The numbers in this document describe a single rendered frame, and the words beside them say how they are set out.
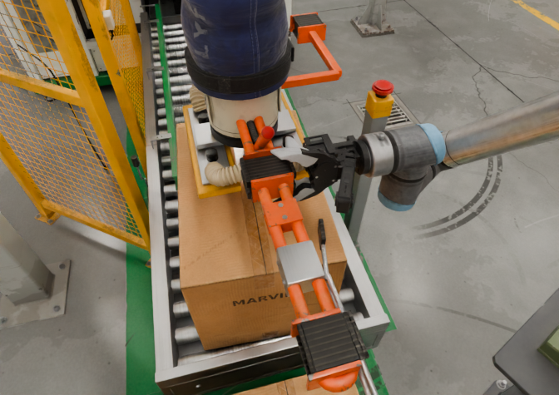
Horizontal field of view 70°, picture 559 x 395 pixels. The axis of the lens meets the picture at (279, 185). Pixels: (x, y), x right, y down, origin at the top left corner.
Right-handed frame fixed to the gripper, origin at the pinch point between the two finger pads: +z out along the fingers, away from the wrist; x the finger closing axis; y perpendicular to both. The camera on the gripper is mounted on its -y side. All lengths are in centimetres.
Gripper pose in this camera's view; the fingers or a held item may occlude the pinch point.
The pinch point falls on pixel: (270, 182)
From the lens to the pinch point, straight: 77.3
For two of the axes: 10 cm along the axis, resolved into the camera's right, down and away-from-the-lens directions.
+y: -2.6, -7.2, 6.4
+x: 0.0, -6.7, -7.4
